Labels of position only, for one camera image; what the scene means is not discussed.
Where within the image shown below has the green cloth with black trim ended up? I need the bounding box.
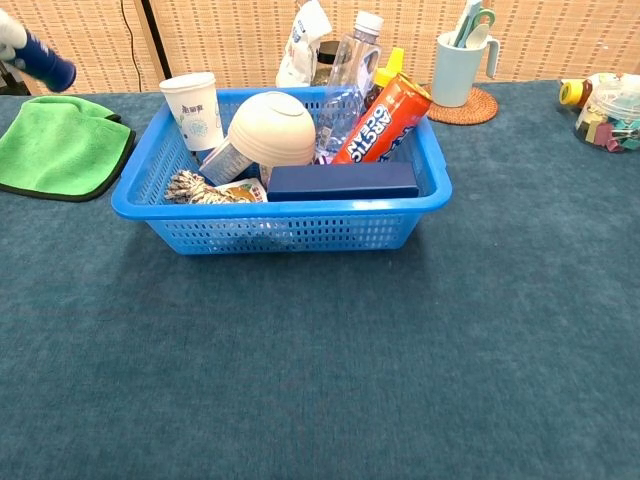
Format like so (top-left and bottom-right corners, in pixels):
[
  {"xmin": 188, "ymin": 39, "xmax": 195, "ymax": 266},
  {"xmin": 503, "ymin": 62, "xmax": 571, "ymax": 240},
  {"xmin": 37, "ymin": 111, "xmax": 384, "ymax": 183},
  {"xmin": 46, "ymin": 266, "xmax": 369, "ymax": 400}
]
[{"xmin": 0, "ymin": 94, "xmax": 137, "ymax": 203}]

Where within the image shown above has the white tube bottle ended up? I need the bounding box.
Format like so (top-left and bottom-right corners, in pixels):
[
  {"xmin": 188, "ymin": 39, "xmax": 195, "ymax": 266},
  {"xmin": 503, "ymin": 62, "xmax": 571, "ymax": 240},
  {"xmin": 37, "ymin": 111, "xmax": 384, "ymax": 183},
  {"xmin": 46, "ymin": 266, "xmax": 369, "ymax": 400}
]
[{"xmin": 0, "ymin": 9, "xmax": 78, "ymax": 94}]

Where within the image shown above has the blue plastic mesh basket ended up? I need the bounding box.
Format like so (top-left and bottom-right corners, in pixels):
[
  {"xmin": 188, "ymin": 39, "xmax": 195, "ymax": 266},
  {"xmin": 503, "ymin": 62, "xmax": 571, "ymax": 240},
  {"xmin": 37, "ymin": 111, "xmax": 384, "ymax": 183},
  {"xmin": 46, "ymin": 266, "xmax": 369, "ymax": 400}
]
[{"xmin": 110, "ymin": 85, "xmax": 454, "ymax": 256}]

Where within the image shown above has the dark blue rectangular box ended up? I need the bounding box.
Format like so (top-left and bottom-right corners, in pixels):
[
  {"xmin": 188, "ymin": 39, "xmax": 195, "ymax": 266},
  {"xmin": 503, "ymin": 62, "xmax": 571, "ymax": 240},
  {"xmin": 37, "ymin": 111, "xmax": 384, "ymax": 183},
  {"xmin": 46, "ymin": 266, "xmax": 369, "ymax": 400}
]
[{"xmin": 266, "ymin": 162, "xmax": 420, "ymax": 203}]

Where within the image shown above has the orange printed snack packet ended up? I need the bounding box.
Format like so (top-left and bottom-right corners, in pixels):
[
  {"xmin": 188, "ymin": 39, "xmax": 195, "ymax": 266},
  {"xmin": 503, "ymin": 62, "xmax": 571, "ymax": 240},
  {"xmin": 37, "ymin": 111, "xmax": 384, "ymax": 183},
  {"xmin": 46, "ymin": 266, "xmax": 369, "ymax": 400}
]
[{"xmin": 214, "ymin": 178, "xmax": 269, "ymax": 204}]

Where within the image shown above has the teal table cloth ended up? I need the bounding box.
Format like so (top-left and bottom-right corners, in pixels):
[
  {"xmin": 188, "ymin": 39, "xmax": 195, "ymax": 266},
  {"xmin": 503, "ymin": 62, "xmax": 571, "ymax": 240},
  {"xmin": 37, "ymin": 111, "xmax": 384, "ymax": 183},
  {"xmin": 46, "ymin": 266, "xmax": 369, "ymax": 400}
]
[{"xmin": 0, "ymin": 79, "xmax": 640, "ymax": 480}]

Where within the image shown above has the beige ribbed bowl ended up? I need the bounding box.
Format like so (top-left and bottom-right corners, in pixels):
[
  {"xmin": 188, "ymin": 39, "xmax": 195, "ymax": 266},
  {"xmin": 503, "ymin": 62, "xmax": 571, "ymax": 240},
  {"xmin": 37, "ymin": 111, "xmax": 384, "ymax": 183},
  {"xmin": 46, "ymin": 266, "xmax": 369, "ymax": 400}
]
[{"xmin": 227, "ymin": 90, "xmax": 318, "ymax": 168}]

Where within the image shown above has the blue and white packet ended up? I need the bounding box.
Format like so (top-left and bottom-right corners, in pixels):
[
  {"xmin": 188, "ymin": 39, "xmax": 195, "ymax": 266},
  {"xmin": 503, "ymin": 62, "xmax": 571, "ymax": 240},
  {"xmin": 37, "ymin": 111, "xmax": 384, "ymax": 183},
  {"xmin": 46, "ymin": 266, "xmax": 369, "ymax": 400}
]
[{"xmin": 198, "ymin": 139, "xmax": 257, "ymax": 187}]

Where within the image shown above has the orange Arctic Ocean can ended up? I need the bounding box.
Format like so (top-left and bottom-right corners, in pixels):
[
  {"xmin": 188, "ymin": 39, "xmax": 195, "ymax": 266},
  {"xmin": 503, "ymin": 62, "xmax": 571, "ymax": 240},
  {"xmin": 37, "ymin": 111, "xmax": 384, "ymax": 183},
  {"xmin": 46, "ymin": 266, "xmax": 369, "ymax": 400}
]
[{"xmin": 330, "ymin": 72, "xmax": 434, "ymax": 167}]

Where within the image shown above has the clear plastic water bottle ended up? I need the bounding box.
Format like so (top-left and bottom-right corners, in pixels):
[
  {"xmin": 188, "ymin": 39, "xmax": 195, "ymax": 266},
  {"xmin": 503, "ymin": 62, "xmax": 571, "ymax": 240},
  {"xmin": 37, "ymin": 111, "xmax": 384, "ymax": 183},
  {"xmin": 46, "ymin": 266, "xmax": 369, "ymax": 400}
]
[{"xmin": 314, "ymin": 10, "xmax": 385, "ymax": 162}]

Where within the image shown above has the glass jar with black lid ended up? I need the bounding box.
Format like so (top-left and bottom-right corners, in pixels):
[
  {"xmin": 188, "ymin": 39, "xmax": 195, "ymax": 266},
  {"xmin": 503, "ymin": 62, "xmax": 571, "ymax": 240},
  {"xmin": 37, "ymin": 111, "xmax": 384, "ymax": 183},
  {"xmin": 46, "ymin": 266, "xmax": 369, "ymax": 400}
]
[{"xmin": 312, "ymin": 40, "xmax": 341, "ymax": 87}]

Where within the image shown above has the yellow-capped sauce bottle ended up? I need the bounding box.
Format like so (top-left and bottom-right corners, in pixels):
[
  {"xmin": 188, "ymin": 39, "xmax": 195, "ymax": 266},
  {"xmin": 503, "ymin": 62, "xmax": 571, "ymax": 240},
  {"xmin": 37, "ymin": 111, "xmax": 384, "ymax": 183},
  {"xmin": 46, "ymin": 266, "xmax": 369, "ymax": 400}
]
[{"xmin": 363, "ymin": 47, "xmax": 405, "ymax": 111}]

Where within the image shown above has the small white bowl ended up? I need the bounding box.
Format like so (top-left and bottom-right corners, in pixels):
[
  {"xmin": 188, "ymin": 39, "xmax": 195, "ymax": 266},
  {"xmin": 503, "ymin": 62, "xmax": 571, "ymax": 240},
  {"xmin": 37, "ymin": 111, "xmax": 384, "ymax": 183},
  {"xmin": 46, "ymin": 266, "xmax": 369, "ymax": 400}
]
[{"xmin": 158, "ymin": 72, "xmax": 226, "ymax": 152}]

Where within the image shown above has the white snack bag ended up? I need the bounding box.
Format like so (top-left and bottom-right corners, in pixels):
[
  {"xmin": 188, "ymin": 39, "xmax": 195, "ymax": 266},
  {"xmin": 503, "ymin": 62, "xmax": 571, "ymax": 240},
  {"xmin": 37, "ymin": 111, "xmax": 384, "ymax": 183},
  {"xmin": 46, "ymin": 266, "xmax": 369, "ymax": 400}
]
[{"xmin": 275, "ymin": 0, "xmax": 334, "ymax": 89}]

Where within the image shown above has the round woven rattan coaster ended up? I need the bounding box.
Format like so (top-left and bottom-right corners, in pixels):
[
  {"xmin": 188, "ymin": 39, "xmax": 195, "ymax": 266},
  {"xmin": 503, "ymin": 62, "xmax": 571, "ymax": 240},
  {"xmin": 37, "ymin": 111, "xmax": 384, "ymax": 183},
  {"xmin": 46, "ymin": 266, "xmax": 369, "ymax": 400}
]
[{"xmin": 424, "ymin": 84, "xmax": 500, "ymax": 126}]

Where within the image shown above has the light blue mug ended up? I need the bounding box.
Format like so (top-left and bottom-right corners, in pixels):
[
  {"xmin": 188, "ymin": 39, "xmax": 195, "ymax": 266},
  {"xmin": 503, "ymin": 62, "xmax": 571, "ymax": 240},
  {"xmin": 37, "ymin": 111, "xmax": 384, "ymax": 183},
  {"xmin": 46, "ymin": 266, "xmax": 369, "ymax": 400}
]
[{"xmin": 430, "ymin": 32, "xmax": 500, "ymax": 109}]

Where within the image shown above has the bamboo folding screen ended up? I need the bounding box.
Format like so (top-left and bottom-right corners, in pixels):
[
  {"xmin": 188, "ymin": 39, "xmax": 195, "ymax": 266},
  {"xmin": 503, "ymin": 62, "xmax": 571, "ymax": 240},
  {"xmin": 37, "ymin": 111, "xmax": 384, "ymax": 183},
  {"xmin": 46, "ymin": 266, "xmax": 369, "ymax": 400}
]
[{"xmin": 0, "ymin": 0, "xmax": 640, "ymax": 96}]

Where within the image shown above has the white plastic spoon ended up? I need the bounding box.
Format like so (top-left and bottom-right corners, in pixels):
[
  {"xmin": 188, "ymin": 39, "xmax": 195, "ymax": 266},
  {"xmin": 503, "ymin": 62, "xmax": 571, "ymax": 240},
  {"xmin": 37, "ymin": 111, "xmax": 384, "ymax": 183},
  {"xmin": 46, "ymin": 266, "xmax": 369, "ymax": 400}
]
[{"xmin": 467, "ymin": 23, "xmax": 494, "ymax": 50}]

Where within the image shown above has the pale blue plastic spoon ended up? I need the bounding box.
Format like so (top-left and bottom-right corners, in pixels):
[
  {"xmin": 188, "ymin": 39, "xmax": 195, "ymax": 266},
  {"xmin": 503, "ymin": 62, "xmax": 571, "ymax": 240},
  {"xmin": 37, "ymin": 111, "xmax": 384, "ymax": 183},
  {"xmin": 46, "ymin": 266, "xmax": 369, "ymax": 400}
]
[{"xmin": 453, "ymin": 0, "xmax": 484, "ymax": 49}]

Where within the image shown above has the clear jar of binder clips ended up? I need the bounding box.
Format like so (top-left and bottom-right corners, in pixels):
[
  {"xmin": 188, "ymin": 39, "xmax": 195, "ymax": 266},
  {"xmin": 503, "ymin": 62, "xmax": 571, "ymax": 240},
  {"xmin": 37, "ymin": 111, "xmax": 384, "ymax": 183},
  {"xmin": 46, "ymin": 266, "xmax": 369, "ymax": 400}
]
[{"xmin": 573, "ymin": 75, "xmax": 640, "ymax": 154}]

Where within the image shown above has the braided beige rope bundle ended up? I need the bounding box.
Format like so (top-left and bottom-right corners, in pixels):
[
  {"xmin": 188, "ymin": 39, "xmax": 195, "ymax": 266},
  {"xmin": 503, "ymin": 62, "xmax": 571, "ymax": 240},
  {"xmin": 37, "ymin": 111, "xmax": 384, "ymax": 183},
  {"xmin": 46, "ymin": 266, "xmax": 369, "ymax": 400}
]
[{"xmin": 163, "ymin": 169, "xmax": 236, "ymax": 205}]

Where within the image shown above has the black hanging cable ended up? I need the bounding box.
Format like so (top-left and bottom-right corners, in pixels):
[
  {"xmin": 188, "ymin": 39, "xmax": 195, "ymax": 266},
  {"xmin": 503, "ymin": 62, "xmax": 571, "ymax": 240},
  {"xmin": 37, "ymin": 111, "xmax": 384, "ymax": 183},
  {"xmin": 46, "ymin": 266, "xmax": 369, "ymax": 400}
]
[{"xmin": 119, "ymin": 0, "xmax": 140, "ymax": 94}]

